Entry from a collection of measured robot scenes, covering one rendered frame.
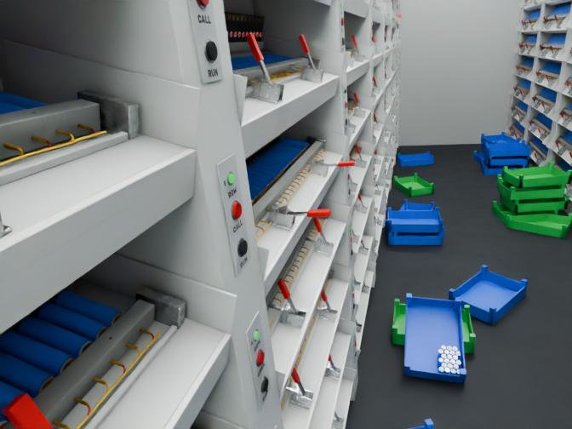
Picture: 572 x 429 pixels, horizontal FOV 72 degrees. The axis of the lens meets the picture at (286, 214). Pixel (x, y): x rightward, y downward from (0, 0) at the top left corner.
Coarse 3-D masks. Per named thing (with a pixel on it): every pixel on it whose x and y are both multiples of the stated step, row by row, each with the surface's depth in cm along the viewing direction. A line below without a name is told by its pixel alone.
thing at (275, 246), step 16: (304, 128) 101; (336, 144) 101; (336, 160) 96; (304, 176) 83; (320, 176) 85; (304, 192) 76; (320, 192) 78; (304, 208) 70; (304, 224) 69; (272, 240) 58; (288, 240) 59; (272, 256) 54; (288, 256) 62; (272, 272) 53
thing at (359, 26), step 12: (348, 24) 152; (360, 24) 151; (348, 36) 154; (360, 36) 153; (372, 60) 162; (360, 84) 160; (372, 96) 166; (372, 108) 167; (372, 156) 172; (372, 168) 173; (372, 180) 175; (372, 204) 179; (372, 216) 181; (372, 240) 186; (372, 252) 188
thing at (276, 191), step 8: (312, 144) 97; (320, 144) 98; (312, 152) 91; (320, 152) 96; (304, 160) 85; (296, 168) 80; (304, 168) 85; (288, 176) 75; (296, 176) 79; (280, 184) 71; (288, 184) 74; (272, 192) 67; (280, 192) 69; (264, 200) 64; (272, 200) 65; (288, 200) 69; (256, 208) 61; (264, 208) 62; (256, 216) 59; (256, 224) 60
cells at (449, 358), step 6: (444, 348) 140; (450, 348) 140; (456, 348) 139; (438, 354) 140; (444, 354) 139; (450, 354) 138; (456, 354) 138; (438, 360) 138; (444, 360) 137; (450, 360) 137; (456, 360) 136; (438, 366) 140; (444, 366) 136; (450, 366) 135; (456, 366) 135; (438, 372) 137; (444, 372) 136; (450, 372) 135; (456, 372) 134
